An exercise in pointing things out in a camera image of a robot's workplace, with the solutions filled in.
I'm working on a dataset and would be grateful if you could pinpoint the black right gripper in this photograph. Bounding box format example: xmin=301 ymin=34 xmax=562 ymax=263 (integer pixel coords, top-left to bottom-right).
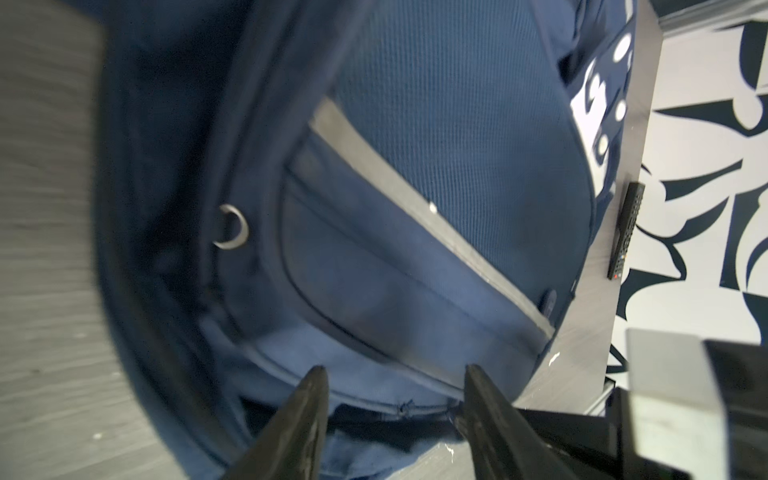
xmin=452 ymin=386 xmax=691 ymax=480

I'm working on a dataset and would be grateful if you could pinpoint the navy blue student backpack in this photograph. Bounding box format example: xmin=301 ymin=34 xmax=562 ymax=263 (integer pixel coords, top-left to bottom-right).
xmin=78 ymin=1 xmax=637 ymax=479

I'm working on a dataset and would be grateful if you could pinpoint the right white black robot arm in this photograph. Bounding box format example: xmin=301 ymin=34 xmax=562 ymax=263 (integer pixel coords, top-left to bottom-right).
xmin=456 ymin=330 xmax=767 ymax=479

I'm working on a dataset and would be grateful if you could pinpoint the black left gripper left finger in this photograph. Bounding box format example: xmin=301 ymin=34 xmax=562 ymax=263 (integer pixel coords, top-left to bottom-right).
xmin=222 ymin=366 xmax=329 ymax=480

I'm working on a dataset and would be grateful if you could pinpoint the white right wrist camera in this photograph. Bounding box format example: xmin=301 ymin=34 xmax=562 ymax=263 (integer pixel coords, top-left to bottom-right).
xmin=626 ymin=329 xmax=730 ymax=479

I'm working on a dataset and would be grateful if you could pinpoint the black tv remote control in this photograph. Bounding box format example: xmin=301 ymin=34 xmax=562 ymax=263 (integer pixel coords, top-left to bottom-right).
xmin=607 ymin=181 xmax=645 ymax=281

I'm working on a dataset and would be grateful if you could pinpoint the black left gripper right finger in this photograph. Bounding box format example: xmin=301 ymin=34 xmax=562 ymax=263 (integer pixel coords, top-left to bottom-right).
xmin=463 ymin=364 xmax=575 ymax=480

